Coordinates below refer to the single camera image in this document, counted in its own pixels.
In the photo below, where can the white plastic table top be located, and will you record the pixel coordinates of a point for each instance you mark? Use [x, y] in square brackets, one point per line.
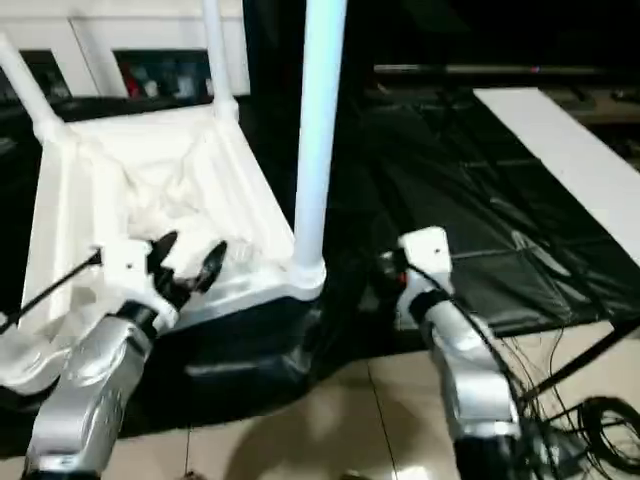
[120, 180]

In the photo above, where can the white plastic table leg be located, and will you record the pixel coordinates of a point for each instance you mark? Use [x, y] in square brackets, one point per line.
[318, 120]
[219, 50]
[30, 85]

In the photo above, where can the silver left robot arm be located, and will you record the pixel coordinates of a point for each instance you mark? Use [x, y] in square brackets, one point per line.
[95, 380]

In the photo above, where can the black mat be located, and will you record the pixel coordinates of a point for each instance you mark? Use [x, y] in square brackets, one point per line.
[430, 200]

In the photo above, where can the black stand leg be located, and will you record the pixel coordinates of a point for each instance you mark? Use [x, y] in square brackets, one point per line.
[580, 360]

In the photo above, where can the white flat board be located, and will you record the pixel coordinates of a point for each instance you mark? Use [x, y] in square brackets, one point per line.
[570, 150]

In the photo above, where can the white cabinet with glass doors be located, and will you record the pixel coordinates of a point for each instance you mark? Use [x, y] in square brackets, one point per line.
[100, 30]

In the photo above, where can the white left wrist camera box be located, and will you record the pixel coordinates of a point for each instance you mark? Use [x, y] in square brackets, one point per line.
[130, 265]

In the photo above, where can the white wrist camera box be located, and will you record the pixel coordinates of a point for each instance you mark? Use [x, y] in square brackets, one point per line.
[130, 265]
[425, 255]

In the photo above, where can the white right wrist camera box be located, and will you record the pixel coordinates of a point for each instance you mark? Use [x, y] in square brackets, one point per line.
[425, 255]

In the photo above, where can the black metal rail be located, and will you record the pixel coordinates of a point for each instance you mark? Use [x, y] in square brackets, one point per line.
[500, 70]

